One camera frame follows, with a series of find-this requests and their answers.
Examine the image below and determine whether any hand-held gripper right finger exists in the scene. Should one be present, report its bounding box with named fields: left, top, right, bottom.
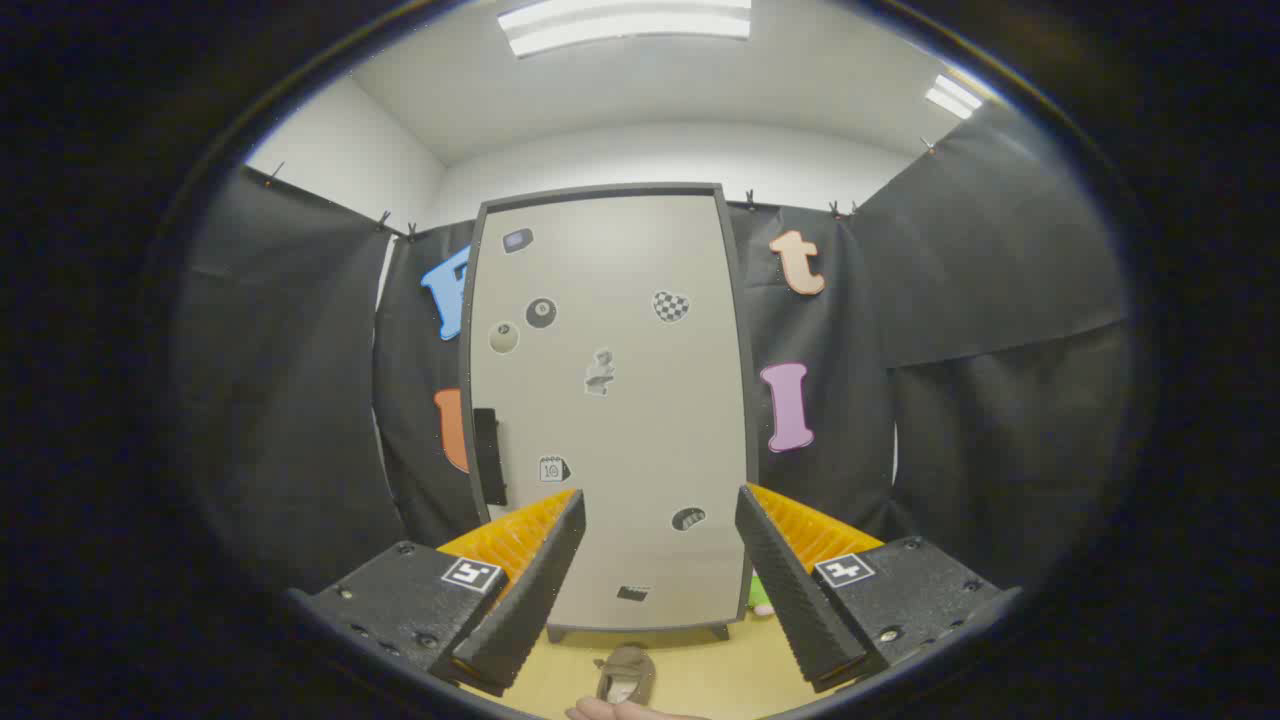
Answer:
left=735, top=484, right=1023, bottom=694

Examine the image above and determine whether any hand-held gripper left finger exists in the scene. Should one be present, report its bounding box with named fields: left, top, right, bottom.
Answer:
left=288, top=488, right=588, bottom=699

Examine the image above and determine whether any brown fuzzy shoe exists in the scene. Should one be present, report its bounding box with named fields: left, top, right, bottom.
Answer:
left=597, top=645, right=658, bottom=706

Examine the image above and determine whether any black door handle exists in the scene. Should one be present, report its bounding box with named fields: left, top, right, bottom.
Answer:
left=472, top=408, right=508, bottom=506

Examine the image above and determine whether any beige shoe cabinet door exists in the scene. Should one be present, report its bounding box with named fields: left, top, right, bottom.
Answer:
left=470, top=195, right=749, bottom=631

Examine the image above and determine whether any grey shoe cabinet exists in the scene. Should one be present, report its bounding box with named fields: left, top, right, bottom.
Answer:
left=458, top=183, right=761, bottom=643

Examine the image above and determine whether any black backdrop cloth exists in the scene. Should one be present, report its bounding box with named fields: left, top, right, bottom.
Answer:
left=175, top=100, right=1136, bottom=601

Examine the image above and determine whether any small ceiling light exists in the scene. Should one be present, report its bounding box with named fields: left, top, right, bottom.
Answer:
left=925, top=73, right=986, bottom=121

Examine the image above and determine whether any long ceiling light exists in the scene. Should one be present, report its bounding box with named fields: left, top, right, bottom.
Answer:
left=497, top=0, right=753, bottom=59

